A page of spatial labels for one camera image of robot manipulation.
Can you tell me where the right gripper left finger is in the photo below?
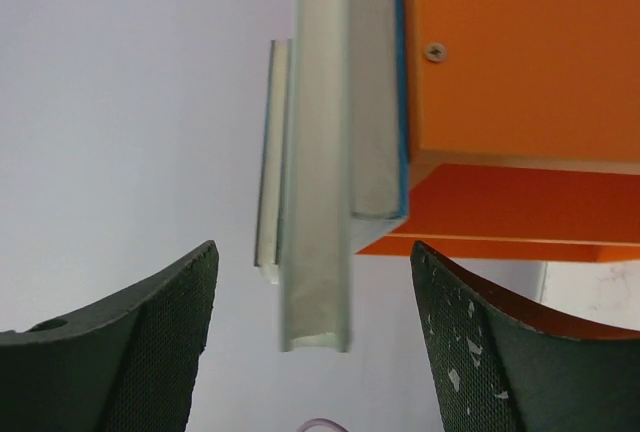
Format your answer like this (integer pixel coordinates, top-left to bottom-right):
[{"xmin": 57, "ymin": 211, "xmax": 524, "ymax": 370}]
[{"xmin": 1, "ymin": 241, "xmax": 219, "ymax": 431}]

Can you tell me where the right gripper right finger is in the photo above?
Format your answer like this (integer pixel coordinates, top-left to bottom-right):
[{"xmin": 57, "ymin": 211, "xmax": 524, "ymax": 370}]
[{"xmin": 411, "ymin": 241, "xmax": 639, "ymax": 432}]

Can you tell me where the pale Great Gatsby book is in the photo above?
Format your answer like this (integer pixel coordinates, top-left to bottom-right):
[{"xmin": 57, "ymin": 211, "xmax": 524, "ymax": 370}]
[{"xmin": 280, "ymin": 0, "xmax": 351, "ymax": 352}]

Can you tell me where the dark Wuthering Heights book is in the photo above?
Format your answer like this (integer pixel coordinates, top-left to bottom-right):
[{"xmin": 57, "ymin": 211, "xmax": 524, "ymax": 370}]
[{"xmin": 254, "ymin": 39, "xmax": 292, "ymax": 284}]

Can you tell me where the teal Jules Verne book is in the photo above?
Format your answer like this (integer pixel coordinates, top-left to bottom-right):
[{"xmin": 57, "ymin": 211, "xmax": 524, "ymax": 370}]
[{"xmin": 348, "ymin": 0, "xmax": 409, "ymax": 253}]

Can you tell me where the orange wooden shelf box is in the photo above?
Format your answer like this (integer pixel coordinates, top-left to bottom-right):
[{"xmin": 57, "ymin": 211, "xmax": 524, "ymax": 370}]
[{"xmin": 367, "ymin": 0, "xmax": 639, "ymax": 263}]

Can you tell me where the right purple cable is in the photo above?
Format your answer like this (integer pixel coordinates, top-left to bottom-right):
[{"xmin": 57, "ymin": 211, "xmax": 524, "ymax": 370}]
[{"xmin": 294, "ymin": 417, "xmax": 349, "ymax": 432}]

